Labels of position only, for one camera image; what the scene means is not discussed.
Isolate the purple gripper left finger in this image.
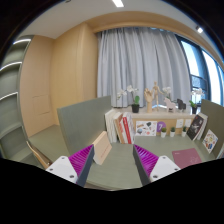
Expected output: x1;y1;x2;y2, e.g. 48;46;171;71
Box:
46;145;94;187

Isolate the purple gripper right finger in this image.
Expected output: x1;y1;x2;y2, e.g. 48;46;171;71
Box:
133;144;180;186

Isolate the wooden block on desk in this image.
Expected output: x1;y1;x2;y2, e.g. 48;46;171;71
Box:
93;131;112;165

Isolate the maroon notebook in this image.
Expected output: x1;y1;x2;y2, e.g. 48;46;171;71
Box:
172;148;202;169

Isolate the small potted plant left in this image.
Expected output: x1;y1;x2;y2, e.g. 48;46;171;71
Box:
161;127;167;138

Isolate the small potted plant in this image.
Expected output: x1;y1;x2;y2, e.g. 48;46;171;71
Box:
170;127;176;137
161;127;167;138
182;126;187;137

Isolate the colourful picture card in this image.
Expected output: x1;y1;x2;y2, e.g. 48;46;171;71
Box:
136;121;157;137

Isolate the small potted plant middle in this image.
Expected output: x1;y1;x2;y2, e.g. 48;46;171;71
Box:
170;127;176;137

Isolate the grey desk partition panel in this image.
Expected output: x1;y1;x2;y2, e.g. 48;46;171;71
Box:
57;96;111;154

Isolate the purple round card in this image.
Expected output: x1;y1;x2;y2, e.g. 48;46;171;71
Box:
157;121;166;132

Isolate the small potted plant right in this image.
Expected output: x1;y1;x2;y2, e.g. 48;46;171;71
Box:
182;126;187;137

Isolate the red book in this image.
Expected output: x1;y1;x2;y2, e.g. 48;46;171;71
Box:
122;112;135;144

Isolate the tan book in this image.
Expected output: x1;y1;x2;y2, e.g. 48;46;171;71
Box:
113;112;125;144

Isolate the dark magazine leaning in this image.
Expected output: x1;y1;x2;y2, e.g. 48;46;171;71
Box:
187;115;204;140

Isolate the white orchid in black pot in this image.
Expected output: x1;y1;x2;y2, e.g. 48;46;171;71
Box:
117;85;140;113

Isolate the white horse figurine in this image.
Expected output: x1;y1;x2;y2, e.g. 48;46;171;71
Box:
164;98;176;112

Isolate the white illustrated book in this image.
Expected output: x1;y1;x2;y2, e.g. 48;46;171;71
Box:
202;130;218;153

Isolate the green shelf unit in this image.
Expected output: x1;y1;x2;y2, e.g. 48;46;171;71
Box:
0;36;32;162

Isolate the black animal figurine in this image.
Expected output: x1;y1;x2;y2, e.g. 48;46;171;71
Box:
177;99;186;110

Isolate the wooden hand model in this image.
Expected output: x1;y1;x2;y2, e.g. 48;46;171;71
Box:
144;88;153;113

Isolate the green plant in black pot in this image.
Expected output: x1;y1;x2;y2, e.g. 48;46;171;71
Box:
189;100;197;114

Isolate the wooden mannequin figure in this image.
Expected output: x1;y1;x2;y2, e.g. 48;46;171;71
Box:
152;81;164;111

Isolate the right grey partition panel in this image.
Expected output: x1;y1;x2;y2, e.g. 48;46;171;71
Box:
200;100;224;162

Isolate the grey curtain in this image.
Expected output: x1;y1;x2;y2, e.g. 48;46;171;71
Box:
97;27;191;107

